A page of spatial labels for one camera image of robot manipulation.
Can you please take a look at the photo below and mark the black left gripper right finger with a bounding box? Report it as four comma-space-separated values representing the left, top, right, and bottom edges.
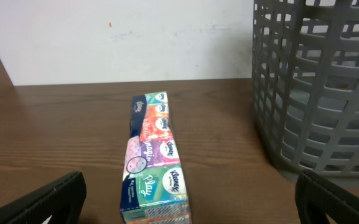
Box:
295, 169, 359, 224

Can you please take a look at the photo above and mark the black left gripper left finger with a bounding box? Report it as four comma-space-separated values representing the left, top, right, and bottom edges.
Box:
0, 171, 86, 224

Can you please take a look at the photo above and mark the colourful Kleenex tissue multipack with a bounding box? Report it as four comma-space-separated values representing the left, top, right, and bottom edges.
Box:
119, 91, 192, 224

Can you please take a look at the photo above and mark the grey plastic slotted basket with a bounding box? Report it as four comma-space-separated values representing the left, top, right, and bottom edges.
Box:
252, 0, 359, 178

